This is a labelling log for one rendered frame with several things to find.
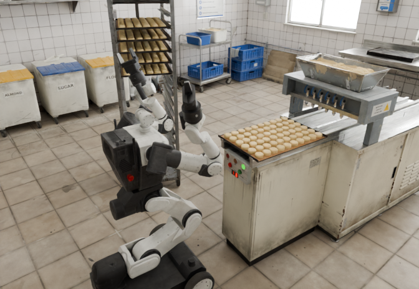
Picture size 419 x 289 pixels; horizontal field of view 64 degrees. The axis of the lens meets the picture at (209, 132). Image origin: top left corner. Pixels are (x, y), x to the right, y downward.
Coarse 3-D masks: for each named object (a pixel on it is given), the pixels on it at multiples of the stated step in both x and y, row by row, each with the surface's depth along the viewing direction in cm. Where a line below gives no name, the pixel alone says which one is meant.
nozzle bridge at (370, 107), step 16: (288, 80) 253; (304, 80) 240; (304, 96) 249; (336, 96) 230; (352, 96) 210; (368, 96) 210; (384, 96) 210; (336, 112) 227; (352, 112) 220; (368, 112) 205; (384, 112) 216; (368, 128) 217; (368, 144) 220
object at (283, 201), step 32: (288, 160) 210; (320, 160) 230; (224, 192) 234; (256, 192) 204; (288, 192) 223; (320, 192) 246; (224, 224) 245; (256, 224) 216; (288, 224) 237; (256, 256) 230
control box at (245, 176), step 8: (224, 152) 217; (232, 152) 213; (224, 160) 219; (232, 160) 211; (240, 160) 204; (232, 168) 213; (240, 168) 205; (248, 168) 199; (240, 176) 207; (248, 176) 201
